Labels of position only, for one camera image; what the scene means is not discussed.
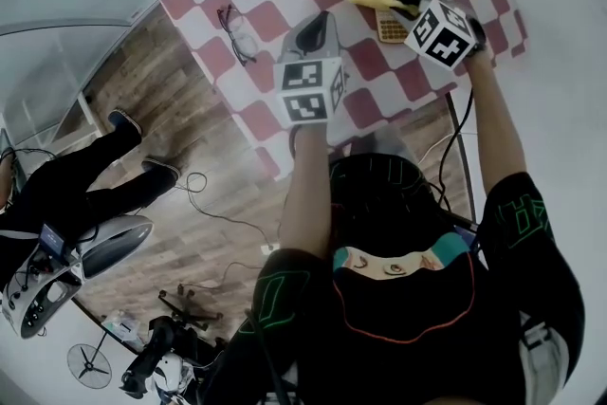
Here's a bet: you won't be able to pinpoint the thin black floor cable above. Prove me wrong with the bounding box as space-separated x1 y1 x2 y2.
174 172 282 252

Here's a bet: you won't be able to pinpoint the black white device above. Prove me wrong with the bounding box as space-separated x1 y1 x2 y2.
120 314 225 405

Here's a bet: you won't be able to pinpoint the person's left forearm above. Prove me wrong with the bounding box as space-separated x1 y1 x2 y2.
278 123 334 260

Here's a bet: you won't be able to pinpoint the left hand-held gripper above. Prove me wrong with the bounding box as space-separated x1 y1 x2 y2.
273 9 351 129

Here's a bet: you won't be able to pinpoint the black floor fan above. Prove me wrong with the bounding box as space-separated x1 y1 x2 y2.
65 330 114 391

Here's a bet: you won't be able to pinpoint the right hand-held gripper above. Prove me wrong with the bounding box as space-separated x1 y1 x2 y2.
393 0 487 72

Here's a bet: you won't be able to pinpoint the grey white robot machine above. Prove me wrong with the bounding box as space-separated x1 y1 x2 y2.
0 214 156 341

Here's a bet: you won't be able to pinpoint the clear box of items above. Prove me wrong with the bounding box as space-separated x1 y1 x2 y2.
101 309 142 343

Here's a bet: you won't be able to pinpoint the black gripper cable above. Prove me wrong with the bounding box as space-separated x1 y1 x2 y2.
437 87 476 211

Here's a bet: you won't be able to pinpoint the person's right forearm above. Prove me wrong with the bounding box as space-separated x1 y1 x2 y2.
460 51 528 196

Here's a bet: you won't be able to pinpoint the person's black printed shirt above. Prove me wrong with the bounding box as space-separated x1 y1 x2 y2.
202 153 587 405

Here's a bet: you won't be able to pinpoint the tan calculator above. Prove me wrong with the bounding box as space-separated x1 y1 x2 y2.
375 7 412 46

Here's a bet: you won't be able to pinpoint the black chair base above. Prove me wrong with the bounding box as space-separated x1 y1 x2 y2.
157 283 225 332

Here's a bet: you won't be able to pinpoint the black eyeglasses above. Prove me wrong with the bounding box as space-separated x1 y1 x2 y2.
216 4 261 68

